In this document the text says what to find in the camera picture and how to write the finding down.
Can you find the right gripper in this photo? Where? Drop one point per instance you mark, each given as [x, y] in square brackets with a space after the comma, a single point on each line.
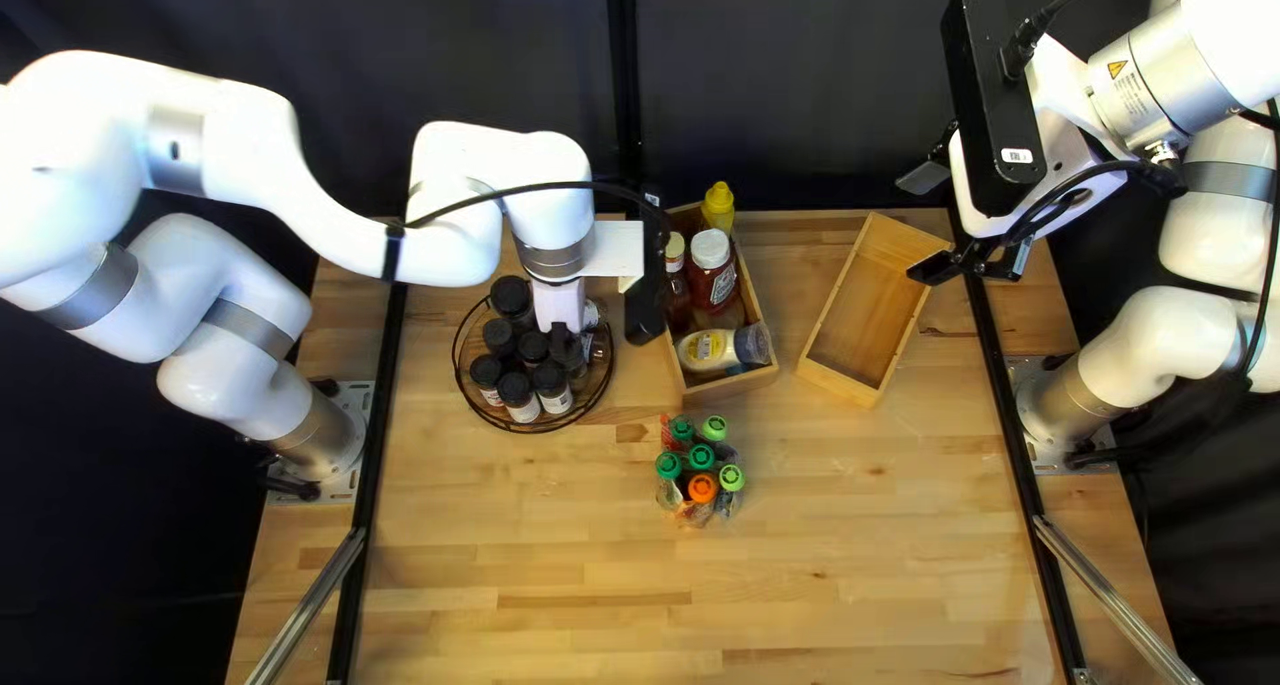
[1075, 135]

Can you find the yellow mustard bottle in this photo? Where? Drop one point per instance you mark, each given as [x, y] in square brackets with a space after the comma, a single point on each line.
[717, 205]

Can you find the orange cap pouch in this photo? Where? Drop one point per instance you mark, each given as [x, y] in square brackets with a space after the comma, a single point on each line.
[702, 487]

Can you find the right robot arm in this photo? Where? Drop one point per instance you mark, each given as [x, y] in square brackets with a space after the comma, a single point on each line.
[1150, 345]

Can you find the white mayonnaise bottle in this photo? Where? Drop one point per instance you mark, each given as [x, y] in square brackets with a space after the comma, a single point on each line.
[710, 350]

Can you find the black frame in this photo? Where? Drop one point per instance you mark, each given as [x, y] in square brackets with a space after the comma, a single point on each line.
[622, 65]

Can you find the spice jar black lid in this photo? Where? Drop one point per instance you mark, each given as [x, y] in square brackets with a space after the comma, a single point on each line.
[498, 335]
[593, 317]
[486, 370]
[550, 378]
[514, 390]
[533, 347]
[511, 295]

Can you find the wooden box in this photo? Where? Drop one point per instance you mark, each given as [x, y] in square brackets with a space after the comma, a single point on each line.
[865, 315]
[730, 383]

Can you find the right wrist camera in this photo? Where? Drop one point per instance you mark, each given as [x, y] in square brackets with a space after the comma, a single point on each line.
[990, 95]

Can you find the light green cap pouch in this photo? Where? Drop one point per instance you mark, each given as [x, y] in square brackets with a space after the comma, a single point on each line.
[714, 427]
[732, 477]

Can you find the dark sauce bottle cream cap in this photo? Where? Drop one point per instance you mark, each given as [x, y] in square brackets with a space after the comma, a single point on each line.
[677, 285]

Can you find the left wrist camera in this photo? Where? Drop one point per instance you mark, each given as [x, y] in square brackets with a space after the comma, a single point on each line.
[645, 295]

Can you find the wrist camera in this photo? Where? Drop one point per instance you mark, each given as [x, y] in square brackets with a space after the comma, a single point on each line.
[990, 95]
[645, 295]

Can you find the ketchup bottle white cap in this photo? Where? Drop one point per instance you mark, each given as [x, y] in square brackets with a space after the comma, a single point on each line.
[712, 275]

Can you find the dark green cap pouch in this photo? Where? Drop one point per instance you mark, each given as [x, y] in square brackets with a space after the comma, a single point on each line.
[682, 429]
[668, 465]
[701, 456]

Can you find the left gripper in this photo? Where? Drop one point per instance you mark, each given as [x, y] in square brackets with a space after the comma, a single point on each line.
[560, 310]

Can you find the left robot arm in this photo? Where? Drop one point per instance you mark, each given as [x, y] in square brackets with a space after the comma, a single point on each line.
[200, 245]

